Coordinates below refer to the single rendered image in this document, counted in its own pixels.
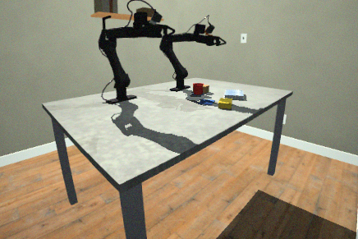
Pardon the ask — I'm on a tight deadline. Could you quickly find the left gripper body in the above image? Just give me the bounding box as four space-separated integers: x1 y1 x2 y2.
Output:
201 27 209 46

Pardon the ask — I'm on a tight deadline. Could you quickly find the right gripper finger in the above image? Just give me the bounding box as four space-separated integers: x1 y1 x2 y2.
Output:
164 25 175 39
147 23 162 38

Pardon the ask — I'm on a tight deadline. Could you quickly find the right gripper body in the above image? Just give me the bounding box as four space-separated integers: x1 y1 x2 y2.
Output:
142 20 164 38

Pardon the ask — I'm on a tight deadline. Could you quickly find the yellow sponge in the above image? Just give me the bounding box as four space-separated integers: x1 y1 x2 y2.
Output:
218 98 232 109

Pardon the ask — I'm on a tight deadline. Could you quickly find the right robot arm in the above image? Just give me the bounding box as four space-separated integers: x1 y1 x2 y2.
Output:
99 11 148 104

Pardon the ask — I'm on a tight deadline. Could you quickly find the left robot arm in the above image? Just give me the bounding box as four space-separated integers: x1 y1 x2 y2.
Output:
159 24 215 91

